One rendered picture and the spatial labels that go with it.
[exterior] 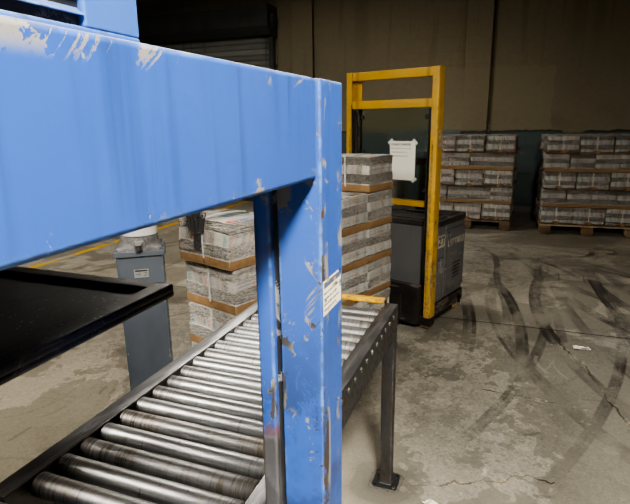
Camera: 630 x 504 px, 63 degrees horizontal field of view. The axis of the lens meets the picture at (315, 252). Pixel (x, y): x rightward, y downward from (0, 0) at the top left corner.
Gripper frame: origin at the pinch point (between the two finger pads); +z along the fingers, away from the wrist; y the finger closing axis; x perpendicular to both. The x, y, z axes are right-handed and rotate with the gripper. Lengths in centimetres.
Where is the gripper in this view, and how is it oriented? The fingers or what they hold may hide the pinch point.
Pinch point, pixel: (197, 240)
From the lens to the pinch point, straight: 253.8
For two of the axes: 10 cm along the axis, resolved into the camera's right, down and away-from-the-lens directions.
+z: 0.1, 9.7, 2.5
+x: -6.3, 2.0, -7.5
